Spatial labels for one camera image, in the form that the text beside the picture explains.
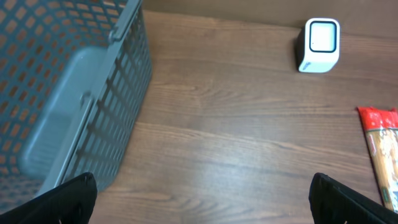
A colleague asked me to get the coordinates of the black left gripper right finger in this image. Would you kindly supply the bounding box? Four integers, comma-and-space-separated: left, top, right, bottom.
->
308, 172, 397, 224

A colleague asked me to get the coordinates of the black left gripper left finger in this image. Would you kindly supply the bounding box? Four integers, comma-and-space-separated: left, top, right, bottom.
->
1, 172, 98, 224

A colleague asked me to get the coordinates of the orange spaghetti pasta packet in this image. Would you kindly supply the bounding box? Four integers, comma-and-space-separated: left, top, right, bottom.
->
357, 107, 397, 213

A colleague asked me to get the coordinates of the white barcode scanner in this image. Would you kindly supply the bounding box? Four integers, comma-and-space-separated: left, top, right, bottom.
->
295, 17, 340, 73

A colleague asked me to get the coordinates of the grey plastic mesh basket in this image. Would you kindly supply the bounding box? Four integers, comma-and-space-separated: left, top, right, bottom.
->
1, 0, 152, 213

